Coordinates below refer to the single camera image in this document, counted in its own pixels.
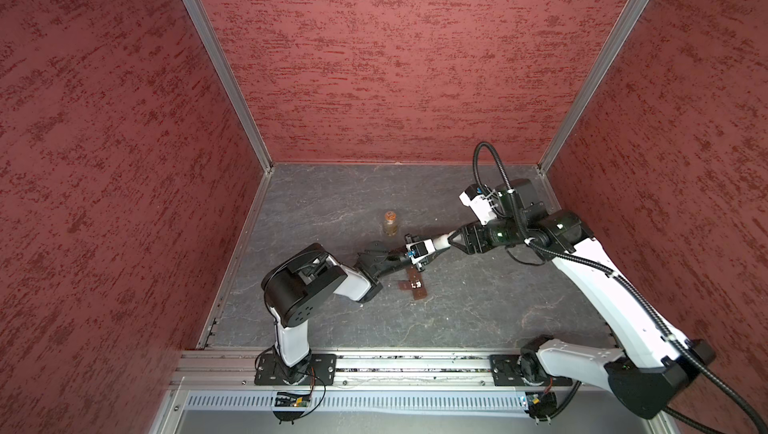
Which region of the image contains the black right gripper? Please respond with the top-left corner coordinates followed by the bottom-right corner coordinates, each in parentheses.
top-left (447, 213), bottom-right (525, 255)

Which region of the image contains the red weekly pill organizer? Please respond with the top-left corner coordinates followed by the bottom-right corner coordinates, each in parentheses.
top-left (398, 266), bottom-right (428, 301)

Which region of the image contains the clear pill bottle gold lid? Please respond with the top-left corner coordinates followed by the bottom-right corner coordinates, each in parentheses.
top-left (382, 211), bottom-right (399, 237)

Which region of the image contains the small white pill bottle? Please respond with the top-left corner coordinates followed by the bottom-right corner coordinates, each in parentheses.
top-left (431, 233), bottom-right (451, 252)

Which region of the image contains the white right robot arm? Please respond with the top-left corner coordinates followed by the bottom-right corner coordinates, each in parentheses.
top-left (435, 210), bottom-right (714, 419)

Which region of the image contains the white slotted cable duct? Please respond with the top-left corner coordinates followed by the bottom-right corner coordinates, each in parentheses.
top-left (184, 390), bottom-right (528, 417)

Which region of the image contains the black corrugated cable conduit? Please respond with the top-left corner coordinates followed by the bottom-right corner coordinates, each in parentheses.
top-left (472, 141), bottom-right (768, 434)

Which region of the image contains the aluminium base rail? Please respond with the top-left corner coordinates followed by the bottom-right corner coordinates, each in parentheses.
top-left (170, 349), bottom-right (575, 392)

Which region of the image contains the aluminium corner post right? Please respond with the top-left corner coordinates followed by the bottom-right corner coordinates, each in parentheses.
top-left (538, 0), bottom-right (650, 176)

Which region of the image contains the aluminium corner post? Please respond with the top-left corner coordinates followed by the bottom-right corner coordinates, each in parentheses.
top-left (182, 0), bottom-right (274, 176)
top-left (538, 0), bottom-right (650, 176)

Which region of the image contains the aluminium corner post left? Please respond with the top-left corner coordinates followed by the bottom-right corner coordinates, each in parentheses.
top-left (182, 0), bottom-right (274, 176)

